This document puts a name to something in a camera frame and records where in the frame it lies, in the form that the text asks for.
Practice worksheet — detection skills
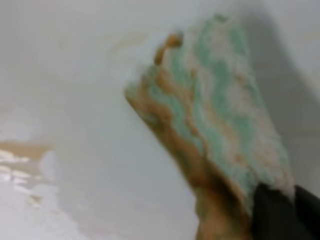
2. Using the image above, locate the green white rag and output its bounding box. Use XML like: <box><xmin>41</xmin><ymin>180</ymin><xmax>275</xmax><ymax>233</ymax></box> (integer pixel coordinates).
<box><xmin>125</xmin><ymin>14</ymin><xmax>295</xmax><ymax>240</ymax></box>

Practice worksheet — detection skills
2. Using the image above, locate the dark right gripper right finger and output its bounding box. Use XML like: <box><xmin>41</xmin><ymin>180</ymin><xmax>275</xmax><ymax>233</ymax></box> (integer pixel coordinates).
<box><xmin>292</xmin><ymin>185</ymin><xmax>320</xmax><ymax>240</ymax></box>

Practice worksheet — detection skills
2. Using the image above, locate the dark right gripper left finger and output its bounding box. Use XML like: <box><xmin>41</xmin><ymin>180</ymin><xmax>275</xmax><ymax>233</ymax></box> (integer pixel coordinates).
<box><xmin>251</xmin><ymin>185</ymin><xmax>313</xmax><ymax>240</ymax></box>

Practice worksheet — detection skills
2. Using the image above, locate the brown coffee stain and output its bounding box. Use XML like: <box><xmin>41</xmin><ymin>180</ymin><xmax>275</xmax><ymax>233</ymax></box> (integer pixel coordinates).
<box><xmin>0</xmin><ymin>139</ymin><xmax>55</xmax><ymax>181</ymax></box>

